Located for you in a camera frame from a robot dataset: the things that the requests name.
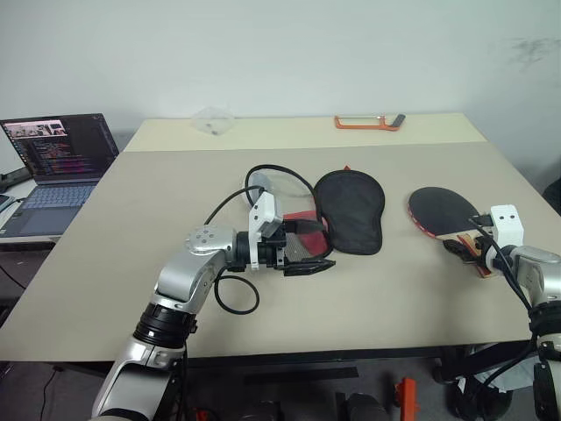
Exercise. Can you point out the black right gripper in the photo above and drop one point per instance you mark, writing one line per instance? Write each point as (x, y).
(484, 254)

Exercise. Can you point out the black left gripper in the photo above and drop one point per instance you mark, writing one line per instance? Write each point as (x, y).
(274, 254)

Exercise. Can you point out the black red table tennis paddle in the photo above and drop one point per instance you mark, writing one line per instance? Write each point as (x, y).
(438, 210)

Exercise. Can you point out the black red paddle case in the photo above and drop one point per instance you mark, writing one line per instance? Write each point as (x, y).
(350, 210)

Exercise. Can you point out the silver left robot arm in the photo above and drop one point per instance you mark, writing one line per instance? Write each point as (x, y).
(184, 276)

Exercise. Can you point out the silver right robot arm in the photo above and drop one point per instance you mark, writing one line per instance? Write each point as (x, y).
(539, 272)

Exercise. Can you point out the black office chair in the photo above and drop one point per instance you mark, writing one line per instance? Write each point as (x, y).
(553, 193)

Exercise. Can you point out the grey white plastic bag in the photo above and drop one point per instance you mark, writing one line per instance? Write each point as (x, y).
(504, 373)

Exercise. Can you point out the clear plastic bag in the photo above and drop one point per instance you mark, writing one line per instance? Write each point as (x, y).
(215, 120)

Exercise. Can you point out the large orange clamp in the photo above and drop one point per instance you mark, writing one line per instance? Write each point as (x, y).
(407, 392)

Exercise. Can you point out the dark rounded shape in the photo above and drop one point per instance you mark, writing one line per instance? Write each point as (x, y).
(364, 408)
(263, 411)

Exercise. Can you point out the small orange clamp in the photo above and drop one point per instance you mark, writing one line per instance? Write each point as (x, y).
(201, 413)

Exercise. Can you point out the open grey laptop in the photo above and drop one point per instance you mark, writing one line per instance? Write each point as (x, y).
(57, 144)

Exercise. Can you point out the black device on desk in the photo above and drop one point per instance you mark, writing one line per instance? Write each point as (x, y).
(13, 176)

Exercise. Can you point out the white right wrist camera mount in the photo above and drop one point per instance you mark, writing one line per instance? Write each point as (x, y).
(507, 223)

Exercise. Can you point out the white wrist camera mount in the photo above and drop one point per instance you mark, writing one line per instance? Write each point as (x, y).
(507, 223)
(265, 212)

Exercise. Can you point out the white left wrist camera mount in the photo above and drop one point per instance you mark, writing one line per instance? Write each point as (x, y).
(265, 212)

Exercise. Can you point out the black table frame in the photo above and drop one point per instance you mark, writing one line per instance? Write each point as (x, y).
(307, 356)

